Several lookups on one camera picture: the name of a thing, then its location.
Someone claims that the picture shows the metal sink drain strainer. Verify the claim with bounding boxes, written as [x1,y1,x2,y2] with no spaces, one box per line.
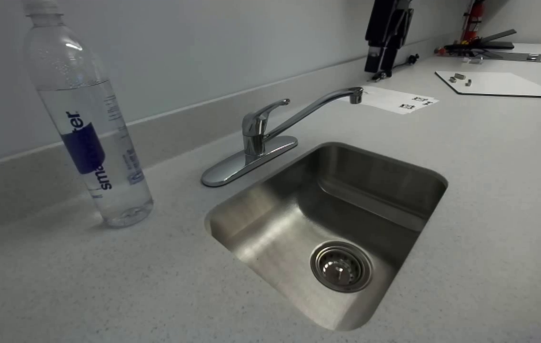
[308,239,377,296]

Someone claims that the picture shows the black metal bar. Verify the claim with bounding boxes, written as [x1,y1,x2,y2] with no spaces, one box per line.
[434,27,520,56]

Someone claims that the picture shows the chrome sink faucet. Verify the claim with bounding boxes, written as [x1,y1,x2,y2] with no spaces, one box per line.
[198,86,365,191]

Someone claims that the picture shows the red clamp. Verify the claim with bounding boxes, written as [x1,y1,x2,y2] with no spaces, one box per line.
[459,0,487,46]

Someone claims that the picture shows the clear plastic water bottle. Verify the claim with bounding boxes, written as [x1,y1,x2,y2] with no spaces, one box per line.
[20,0,156,231]

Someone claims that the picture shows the white board with markers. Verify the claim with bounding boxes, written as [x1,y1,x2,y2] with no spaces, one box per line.
[432,69,541,102]

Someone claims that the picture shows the stainless steel sink basin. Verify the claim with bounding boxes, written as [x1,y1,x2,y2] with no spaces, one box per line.
[203,140,449,334]

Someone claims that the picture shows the grey metal bar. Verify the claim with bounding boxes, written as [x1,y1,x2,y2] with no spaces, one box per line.
[462,50,541,65]

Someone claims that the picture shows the white paper with markers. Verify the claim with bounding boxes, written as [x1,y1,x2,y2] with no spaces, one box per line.
[360,84,440,119]

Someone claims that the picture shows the black camera stand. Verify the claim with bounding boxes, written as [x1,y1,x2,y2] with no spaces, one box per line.
[361,0,422,83]

